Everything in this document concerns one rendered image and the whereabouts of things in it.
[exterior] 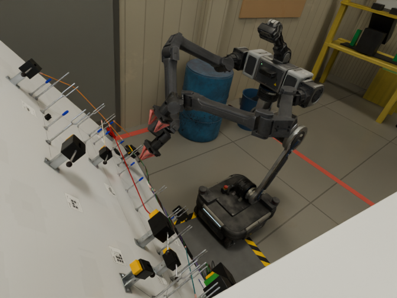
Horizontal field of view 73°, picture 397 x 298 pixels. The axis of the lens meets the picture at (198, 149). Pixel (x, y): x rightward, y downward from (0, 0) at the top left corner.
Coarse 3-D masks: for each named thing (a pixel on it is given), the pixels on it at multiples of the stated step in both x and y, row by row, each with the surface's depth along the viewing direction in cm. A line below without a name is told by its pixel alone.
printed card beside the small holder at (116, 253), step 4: (112, 248) 66; (116, 248) 67; (112, 252) 64; (116, 252) 66; (120, 252) 68; (112, 256) 63; (116, 256) 65; (120, 256) 66; (116, 260) 63; (120, 260) 65; (124, 260) 67; (124, 264) 65
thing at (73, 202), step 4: (64, 192) 64; (68, 196) 65; (72, 196) 66; (68, 200) 63; (72, 200) 65; (76, 200) 67; (68, 204) 62; (72, 204) 64; (76, 204) 65; (72, 208) 62; (76, 208) 64; (80, 208) 66
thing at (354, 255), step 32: (352, 224) 21; (384, 224) 22; (288, 256) 18; (320, 256) 18; (352, 256) 19; (384, 256) 19; (256, 288) 16; (288, 288) 16; (320, 288) 17; (352, 288) 17; (384, 288) 17
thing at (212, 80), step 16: (192, 64) 306; (208, 64) 315; (192, 80) 298; (208, 80) 290; (224, 80) 295; (208, 96) 301; (224, 96) 312; (192, 112) 318; (192, 128) 330; (208, 128) 329
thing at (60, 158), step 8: (72, 136) 69; (64, 144) 67; (72, 144) 65; (80, 144) 69; (64, 152) 65; (72, 152) 66; (80, 152) 67; (48, 160) 68; (56, 160) 67; (64, 160) 68; (72, 160) 63; (56, 168) 68
